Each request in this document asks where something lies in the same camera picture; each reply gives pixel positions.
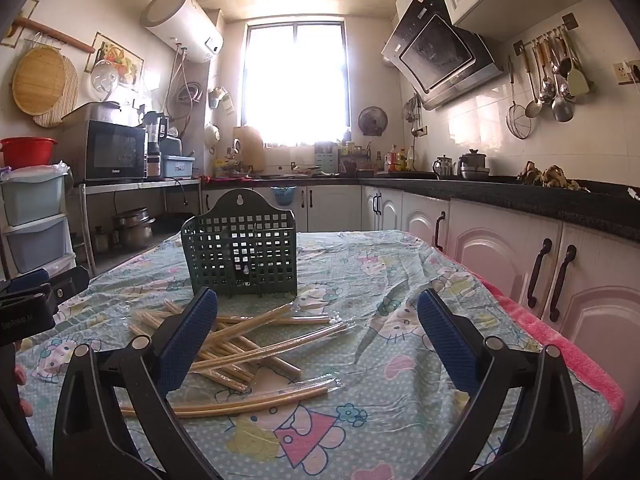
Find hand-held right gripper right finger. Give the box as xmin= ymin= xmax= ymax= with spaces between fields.
xmin=417 ymin=287 xmax=586 ymax=480

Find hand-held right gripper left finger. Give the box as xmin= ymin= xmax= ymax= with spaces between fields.
xmin=52 ymin=286 xmax=221 ymax=480

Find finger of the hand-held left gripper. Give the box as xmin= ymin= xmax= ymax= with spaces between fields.
xmin=47 ymin=265 xmax=91 ymax=306
xmin=7 ymin=267 xmax=51 ymax=293

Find bunch of chopsticks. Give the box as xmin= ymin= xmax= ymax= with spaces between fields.
xmin=120 ymin=300 xmax=348 ymax=418

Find green plastic utensil basket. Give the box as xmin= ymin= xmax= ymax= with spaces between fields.
xmin=181 ymin=189 xmax=298 ymax=301

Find small hanging metal utensils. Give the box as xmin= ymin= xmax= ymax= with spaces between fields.
xmin=403 ymin=94 xmax=424 ymax=137

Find row of hanging kitchen utensils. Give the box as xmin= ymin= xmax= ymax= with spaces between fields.
xmin=522 ymin=26 xmax=595 ymax=123

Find person's left hand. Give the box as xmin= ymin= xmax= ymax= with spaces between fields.
xmin=14 ymin=362 xmax=35 ymax=417

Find plastic drawer cabinet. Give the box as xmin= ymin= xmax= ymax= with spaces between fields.
xmin=0 ymin=164 xmax=77 ymax=277

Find stacked steel pots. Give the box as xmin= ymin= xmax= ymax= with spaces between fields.
xmin=112 ymin=207 xmax=157 ymax=249

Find cartoon cat printed tablecloth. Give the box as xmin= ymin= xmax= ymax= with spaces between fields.
xmin=15 ymin=230 xmax=616 ymax=480

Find white lower kitchen cabinets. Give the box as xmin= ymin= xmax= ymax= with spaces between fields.
xmin=200 ymin=184 xmax=640 ymax=411

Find pink fleece blanket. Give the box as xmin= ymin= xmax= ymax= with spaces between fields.
xmin=480 ymin=280 xmax=626 ymax=416

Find metal kitchen shelf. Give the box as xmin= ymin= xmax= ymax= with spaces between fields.
xmin=75 ymin=177 xmax=203 ymax=277

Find red plastic basin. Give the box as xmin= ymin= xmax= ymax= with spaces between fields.
xmin=0 ymin=137 xmax=59 ymax=169

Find black microwave oven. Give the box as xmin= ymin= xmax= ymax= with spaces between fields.
xmin=60 ymin=119 xmax=147 ymax=183

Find light blue plastic box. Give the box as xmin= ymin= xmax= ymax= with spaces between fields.
xmin=161 ymin=155 xmax=196 ymax=179

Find black kitchen countertop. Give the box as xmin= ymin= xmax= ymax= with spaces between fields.
xmin=200 ymin=170 xmax=640 ymax=242

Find black blender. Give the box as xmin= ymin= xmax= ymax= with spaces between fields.
xmin=144 ymin=111 xmax=171 ymax=179

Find steel pot with lid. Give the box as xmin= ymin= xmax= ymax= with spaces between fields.
xmin=75 ymin=101 xmax=124 ymax=124

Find round straw mat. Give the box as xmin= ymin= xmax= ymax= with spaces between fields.
xmin=32 ymin=57 xmax=81 ymax=129

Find group of condiment bottles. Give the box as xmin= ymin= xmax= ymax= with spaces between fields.
xmin=384 ymin=145 xmax=417 ymax=173

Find pile of ginger roots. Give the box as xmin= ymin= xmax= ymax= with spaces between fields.
xmin=517 ymin=161 xmax=592 ymax=192

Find round bamboo tray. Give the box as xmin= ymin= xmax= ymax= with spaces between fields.
xmin=12 ymin=46 xmax=68 ymax=116

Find wooden cutting board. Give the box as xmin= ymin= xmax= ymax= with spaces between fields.
xmin=232 ymin=126 xmax=265 ymax=174

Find glass pot lid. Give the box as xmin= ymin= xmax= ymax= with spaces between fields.
xmin=90 ymin=59 xmax=122 ymax=102

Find wooden rolling pin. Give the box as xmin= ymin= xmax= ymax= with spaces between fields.
xmin=12 ymin=16 xmax=96 ymax=54

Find kitchen window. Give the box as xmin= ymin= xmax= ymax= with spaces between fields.
xmin=244 ymin=21 xmax=349 ymax=145

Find white cylindrical water heater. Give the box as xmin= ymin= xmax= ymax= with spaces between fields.
xmin=140 ymin=0 xmax=224 ymax=64

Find black glass range hood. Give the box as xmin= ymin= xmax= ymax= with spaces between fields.
xmin=381 ymin=0 xmax=505 ymax=111

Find water heater hoses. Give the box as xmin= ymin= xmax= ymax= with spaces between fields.
xmin=167 ymin=49 xmax=204 ymax=137

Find fruit wall picture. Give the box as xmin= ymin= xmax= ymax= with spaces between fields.
xmin=92 ymin=32 xmax=146 ymax=86

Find wire mesh skimmer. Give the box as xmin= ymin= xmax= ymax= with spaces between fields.
xmin=505 ymin=56 xmax=534 ymax=140

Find wall power socket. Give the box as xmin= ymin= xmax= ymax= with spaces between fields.
xmin=613 ymin=59 xmax=640 ymax=86

